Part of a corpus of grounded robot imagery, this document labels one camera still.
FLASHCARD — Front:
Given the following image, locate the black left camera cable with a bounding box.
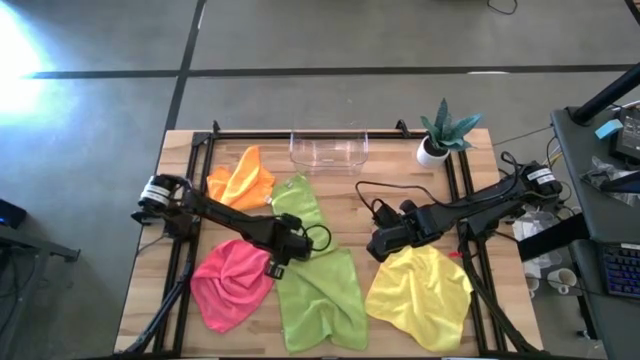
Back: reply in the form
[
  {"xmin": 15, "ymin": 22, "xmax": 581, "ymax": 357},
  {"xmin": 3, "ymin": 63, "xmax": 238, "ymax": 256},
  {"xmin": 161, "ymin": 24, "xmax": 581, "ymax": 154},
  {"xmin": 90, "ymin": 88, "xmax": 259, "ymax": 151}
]
[{"xmin": 298, "ymin": 223, "xmax": 333, "ymax": 254}]

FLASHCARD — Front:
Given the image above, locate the orange microfiber towel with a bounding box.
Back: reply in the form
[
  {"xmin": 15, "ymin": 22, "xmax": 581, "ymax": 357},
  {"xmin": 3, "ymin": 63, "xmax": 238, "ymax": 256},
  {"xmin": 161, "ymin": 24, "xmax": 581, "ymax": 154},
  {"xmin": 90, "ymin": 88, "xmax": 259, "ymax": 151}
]
[{"xmin": 206, "ymin": 144, "xmax": 277, "ymax": 212}]

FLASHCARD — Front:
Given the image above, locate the black computer keyboard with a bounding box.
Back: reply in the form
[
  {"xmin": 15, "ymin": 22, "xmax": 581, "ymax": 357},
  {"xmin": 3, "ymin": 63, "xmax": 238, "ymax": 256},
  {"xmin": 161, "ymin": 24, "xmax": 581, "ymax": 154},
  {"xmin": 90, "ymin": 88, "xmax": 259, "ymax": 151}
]
[{"xmin": 602, "ymin": 243, "xmax": 640, "ymax": 300}]

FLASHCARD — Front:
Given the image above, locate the clear plastic bin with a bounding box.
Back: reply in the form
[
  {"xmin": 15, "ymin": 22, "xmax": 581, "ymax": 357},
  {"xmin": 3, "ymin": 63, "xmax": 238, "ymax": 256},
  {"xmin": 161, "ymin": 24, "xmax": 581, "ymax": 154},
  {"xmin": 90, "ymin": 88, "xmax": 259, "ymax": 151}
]
[{"xmin": 288, "ymin": 128, "xmax": 370, "ymax": 176}]

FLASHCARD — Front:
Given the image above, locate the black flat strap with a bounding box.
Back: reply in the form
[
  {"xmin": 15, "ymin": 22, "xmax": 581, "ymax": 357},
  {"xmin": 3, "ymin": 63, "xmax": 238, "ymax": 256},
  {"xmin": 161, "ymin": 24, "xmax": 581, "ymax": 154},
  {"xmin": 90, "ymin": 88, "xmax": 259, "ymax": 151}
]
[{"xmin": 517, "ymin": 213, "xmax": 592, "ymax": 262}]

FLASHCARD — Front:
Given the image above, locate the yellow microfiber towel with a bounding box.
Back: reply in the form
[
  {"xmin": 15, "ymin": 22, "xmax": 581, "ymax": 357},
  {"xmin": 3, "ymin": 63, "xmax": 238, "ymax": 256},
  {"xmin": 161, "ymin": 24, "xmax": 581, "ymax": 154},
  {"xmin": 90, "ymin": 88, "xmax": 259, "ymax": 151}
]
[{"xmin": 364, "ymin": 243, "xmax": 474, "ymax": 354}]

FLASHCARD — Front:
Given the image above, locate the black metal table frame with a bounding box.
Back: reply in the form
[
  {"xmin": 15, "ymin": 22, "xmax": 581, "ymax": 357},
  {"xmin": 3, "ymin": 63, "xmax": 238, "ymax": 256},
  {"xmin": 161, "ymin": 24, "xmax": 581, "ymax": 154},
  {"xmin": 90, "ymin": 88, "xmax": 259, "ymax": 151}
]
[{"xmin": 114, "ymin": 119, "xmax": 546, "ymax": 359}]

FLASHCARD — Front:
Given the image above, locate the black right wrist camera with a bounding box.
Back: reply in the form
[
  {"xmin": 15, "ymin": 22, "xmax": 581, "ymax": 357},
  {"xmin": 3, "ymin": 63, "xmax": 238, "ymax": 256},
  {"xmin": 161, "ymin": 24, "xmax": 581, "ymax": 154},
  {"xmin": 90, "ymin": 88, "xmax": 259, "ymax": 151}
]
[{"xmin": 372, "ymin": 198, "xmax": 402, "ymax": 227}]

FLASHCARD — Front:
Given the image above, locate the white plastic bag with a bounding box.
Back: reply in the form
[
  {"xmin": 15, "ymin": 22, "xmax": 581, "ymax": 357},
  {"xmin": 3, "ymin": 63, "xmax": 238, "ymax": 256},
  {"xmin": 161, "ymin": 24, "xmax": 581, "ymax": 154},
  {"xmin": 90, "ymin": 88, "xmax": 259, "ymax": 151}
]
[{"xmin": 512, "ymin": 207, "xmax": 565, "ymax": 271}]

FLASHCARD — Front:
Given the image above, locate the black slanted pole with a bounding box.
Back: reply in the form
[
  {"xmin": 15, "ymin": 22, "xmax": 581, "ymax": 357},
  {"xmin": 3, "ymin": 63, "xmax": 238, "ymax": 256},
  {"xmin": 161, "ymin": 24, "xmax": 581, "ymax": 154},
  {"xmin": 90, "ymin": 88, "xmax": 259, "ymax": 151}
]
[{"xmin": 569, "ymin": 63, "xmax": 640, "ymax": 127}]

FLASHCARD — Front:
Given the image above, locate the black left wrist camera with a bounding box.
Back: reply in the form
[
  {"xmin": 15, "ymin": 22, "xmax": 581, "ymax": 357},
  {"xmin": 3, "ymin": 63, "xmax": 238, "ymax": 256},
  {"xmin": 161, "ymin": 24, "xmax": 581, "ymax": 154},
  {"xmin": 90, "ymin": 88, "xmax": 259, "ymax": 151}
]
[{"xmin": 279, "ymin": 213, "xmax": 304, "ymax": 232}]

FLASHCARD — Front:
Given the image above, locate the white ceramic mug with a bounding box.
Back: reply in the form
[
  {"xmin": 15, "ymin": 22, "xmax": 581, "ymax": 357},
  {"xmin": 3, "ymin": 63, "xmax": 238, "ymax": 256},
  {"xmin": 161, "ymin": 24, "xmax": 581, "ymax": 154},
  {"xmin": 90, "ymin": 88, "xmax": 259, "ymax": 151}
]
[
  {"xmin": 522, "ymin": 260, "xmax": 542, "ymax": 297},
  {"xmin": 546, "ymin": 267, "xmax": 580, "ymax": 295}
]

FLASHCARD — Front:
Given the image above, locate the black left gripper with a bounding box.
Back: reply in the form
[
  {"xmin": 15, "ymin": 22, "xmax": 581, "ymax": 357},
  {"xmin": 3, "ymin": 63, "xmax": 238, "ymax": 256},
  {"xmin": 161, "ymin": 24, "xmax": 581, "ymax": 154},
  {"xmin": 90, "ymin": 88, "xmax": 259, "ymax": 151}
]
[{"xmin": 259, "ymin": 222, "xmax": 314, "ymax": 280}]

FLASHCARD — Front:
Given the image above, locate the light blue small block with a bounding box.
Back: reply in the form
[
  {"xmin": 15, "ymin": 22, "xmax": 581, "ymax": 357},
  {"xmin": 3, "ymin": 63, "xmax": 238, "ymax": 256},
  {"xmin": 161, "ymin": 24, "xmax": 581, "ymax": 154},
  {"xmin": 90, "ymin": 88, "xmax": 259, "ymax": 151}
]
[{"xmin": 593, "ymin": 118, "xmax": 625, "ymax": 141}]

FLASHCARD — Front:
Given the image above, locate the crumpled clear plastic wrap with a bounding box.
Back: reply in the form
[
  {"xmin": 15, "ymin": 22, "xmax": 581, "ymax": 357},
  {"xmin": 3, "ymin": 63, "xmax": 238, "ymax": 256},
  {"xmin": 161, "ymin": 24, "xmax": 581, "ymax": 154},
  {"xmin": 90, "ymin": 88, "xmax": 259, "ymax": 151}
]
[{"xmin": 582, "ymin": 155, "xmax": 640, "ymax": 194}]

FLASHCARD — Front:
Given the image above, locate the green microfiber towel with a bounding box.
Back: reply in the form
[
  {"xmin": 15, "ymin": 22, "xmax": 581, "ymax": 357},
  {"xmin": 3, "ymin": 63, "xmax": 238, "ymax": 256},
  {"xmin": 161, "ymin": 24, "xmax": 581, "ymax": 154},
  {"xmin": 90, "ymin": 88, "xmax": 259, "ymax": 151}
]
[
  {"xmin": 274, "ymin": 247, "xmax": 370, "ymax": 354},
  {"xmin": 270, "ymin": 173, "xmax": 337, "ymax": 259}
]

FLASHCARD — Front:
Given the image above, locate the dark rolling cart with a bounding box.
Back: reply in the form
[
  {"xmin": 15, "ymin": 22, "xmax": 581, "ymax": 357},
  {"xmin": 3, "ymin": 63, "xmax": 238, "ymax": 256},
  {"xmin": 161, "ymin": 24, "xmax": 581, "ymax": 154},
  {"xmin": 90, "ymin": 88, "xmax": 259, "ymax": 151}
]
[{"xmin": 0, "ymin": 198, "xmax": 81, "ymax": 351}]

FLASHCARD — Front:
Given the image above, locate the black floor cable loop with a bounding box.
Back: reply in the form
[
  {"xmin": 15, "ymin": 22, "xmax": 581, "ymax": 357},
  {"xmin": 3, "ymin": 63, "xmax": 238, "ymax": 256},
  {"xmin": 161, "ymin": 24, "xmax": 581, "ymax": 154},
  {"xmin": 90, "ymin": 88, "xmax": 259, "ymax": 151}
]
[{"xmin": 487, "ymin": 0, "xmax": 520, "ymax": 16}]

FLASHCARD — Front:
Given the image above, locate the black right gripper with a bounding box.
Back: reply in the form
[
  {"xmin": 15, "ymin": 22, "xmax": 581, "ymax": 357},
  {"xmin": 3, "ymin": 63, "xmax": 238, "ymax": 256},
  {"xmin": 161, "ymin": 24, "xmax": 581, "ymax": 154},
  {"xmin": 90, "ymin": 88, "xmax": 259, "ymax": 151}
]
[{"xmin": 367, "ymin": 204, "xmax": 441, "ymax": 264}]

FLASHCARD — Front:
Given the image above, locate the black electronic box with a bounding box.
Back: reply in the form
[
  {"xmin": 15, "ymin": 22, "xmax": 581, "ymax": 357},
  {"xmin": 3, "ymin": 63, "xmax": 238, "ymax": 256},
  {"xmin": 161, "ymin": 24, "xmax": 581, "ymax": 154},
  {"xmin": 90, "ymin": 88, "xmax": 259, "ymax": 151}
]
[{"xmin": 613, "ymin": 107, "xmax": 640, "ymax": 162}]

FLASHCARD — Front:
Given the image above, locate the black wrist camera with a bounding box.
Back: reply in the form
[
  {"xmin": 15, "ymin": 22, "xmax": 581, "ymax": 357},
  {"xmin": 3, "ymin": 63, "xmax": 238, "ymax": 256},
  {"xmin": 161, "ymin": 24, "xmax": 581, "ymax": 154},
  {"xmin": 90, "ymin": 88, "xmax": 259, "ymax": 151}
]
[
  {"xmin": 279, "ymin": 213, "xmax": 304, "ymax": 232},
  {"xmin": 372, "ymin": 198, "xmax": 402, "ymax": 227}
]

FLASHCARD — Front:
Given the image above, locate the pink microfiber towel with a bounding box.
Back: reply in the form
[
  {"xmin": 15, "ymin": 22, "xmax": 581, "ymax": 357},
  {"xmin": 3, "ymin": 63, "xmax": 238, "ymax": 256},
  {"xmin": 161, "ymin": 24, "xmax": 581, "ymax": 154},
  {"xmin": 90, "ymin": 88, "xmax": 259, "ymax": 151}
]
[{"xmin": 189, "ymin": 238, "xmax": 277, "ymax": 335}]

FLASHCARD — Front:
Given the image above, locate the green plant in white pot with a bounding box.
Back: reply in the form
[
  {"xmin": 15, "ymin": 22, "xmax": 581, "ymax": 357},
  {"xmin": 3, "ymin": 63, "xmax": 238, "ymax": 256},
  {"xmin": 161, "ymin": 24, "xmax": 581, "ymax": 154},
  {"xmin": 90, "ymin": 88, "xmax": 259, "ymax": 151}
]
[{"xmin": 415, "ymin": 97, "xmax": 484, "ymax": 169}]

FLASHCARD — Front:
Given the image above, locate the grey side desk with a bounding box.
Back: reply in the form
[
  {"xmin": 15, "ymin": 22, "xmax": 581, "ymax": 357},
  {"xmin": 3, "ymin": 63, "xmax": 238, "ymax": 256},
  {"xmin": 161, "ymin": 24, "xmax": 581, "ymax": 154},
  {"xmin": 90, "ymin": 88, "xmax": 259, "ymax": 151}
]
[{"xmin": 549, "ymin": 105, "xmax": 640, "ymax": 360}]

